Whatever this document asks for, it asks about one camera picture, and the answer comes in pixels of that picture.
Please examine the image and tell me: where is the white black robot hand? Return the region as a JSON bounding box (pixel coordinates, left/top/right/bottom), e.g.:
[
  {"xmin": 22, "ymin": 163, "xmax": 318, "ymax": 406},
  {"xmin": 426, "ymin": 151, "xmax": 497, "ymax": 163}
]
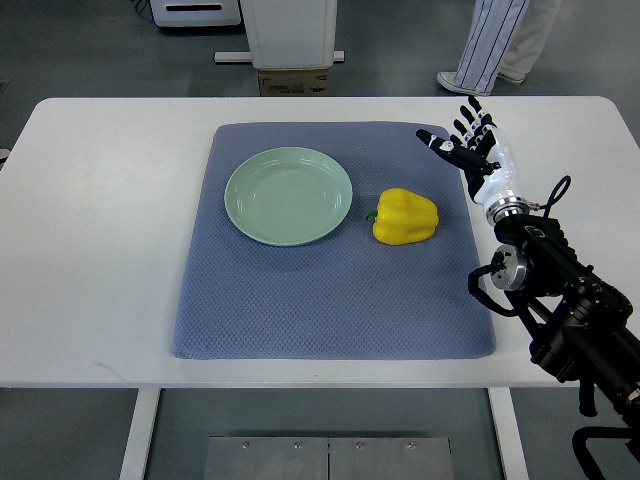
[{"xmin": 416, "ymin": 96, "xmax": 515, "ymax": 205}]

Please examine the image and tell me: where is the yellow bell pepper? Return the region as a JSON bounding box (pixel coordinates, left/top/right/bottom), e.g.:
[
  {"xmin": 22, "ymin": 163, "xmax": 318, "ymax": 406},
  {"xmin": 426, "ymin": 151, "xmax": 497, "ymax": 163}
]
[{"xmin": 365, "ymin": 188, "xmax": 439, "ymax": 246}]

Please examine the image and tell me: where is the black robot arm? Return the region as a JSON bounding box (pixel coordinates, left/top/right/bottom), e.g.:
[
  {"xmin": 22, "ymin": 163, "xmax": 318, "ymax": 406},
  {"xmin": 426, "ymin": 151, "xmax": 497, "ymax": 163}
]
[{"xmin": 468, "ymin": 176, "xmax": 639, "ymax": 479}]

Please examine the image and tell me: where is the light green plate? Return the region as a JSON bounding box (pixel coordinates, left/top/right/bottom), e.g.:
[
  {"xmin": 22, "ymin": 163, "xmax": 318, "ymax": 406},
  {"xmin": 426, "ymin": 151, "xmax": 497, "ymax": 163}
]
[{"xmin": 224, "ymin": 147, "xmax": 353, "ymax": 247}]

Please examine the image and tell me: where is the metal floor plate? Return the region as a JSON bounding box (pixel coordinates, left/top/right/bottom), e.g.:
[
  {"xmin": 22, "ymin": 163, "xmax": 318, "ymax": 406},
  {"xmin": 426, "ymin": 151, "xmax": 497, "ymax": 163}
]
[{"xmin": 203, "ymin": 437, "xmax": 454, "ymax": 479}]

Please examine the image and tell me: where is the person in striped trousers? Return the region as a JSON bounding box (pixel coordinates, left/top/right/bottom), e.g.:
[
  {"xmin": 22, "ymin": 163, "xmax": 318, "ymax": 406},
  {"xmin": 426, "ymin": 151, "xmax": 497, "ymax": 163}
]
[{"xmin": 437, "ymin": 0, "xmax": 562, "ymax": 96}]

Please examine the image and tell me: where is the cardboard box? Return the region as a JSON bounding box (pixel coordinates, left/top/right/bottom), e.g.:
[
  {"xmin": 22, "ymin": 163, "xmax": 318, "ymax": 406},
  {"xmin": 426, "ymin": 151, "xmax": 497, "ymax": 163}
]
[{"xmin": 258, "ymin": 69, "xmax": 331, "ymax": 97}]

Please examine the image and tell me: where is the blue quilted mat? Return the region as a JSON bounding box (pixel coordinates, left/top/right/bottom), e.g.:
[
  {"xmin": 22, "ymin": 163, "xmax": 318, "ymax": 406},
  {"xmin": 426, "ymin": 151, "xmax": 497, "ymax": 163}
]
[{"xmin": 171, "ymin": 122, "xmax": 496, "ymax": 360}]

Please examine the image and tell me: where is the white machine housing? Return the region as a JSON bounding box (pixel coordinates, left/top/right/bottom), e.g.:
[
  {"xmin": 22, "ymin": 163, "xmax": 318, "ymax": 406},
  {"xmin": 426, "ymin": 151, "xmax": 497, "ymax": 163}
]
[{"xmin": 149, "ymin": 0, "xmax": 242, "ymax": 28}]

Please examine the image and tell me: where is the white pedestal column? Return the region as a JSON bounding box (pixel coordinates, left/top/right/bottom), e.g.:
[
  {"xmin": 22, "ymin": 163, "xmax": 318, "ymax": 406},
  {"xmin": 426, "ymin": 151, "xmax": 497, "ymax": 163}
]
[{"xmin": 214, "ymin": 0, "xmax": 345, "ymax": 70}]

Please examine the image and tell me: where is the white table frame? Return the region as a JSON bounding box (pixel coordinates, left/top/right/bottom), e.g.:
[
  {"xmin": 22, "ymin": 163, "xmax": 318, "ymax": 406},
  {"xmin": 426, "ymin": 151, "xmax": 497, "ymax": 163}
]
[{"xmin": 119, "ymin": 387, "xmax": 529, "ymax": 479}]

